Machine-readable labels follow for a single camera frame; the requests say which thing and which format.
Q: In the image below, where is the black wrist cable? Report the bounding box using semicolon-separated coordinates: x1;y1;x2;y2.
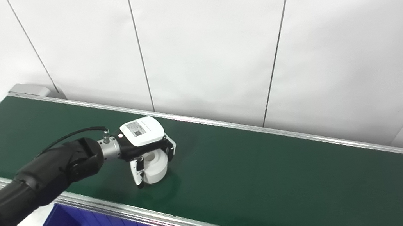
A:
0;125;123;226

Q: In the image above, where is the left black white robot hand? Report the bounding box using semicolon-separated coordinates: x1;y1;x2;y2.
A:
111;112;182;191

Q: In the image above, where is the white rounded plastic part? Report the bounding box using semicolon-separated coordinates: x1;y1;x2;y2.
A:
139;148;172;186

